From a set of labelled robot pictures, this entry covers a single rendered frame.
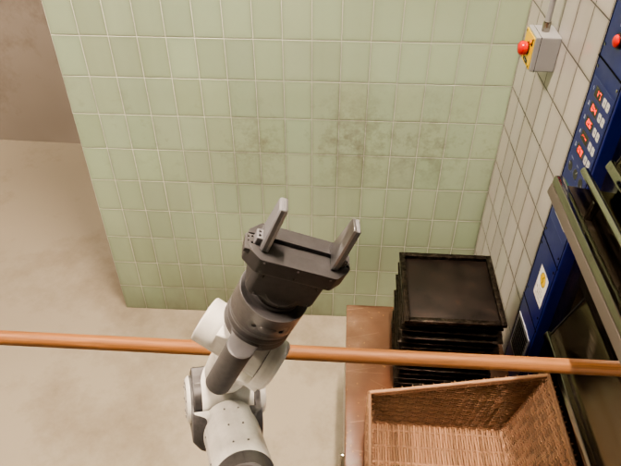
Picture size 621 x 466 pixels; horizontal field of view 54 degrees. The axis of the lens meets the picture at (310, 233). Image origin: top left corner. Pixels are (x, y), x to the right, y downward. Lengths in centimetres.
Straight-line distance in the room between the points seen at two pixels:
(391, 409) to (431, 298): 33
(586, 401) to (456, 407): 40
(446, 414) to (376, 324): 44
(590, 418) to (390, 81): 127
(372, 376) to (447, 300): 37
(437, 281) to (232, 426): 101
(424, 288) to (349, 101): 78
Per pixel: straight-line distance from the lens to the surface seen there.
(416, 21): 213
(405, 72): 219
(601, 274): 115
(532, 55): 185
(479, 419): 186
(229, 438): 94
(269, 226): 64
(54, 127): 446
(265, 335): 73
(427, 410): 181
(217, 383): 79
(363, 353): 121
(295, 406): 260
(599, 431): 151
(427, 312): 173
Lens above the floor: 214
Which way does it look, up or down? 39 degrees down
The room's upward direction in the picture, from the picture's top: straight up
